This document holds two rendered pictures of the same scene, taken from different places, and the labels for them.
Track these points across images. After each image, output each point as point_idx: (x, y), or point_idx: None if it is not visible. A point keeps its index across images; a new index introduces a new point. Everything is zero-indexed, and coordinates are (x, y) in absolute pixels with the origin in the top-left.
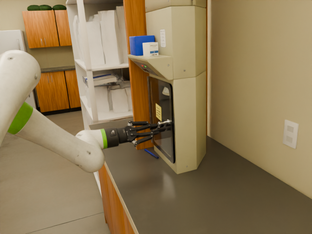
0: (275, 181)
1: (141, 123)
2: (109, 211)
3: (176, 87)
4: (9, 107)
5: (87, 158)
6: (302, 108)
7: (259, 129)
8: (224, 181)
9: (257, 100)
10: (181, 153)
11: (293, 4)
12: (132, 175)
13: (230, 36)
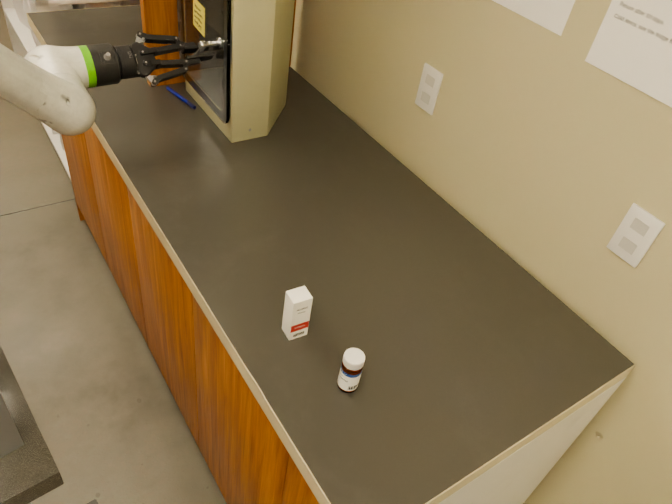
0: (393, 164)
1: (165, 39)
2: (91, 200)
3: None
4: None
5: (62, 108)
6: (453, 48)
7: (382, 72)
8: (312, 160)
9: (388, 16)
10: (242, 106)
11: None
12: (145, 139)
13: None
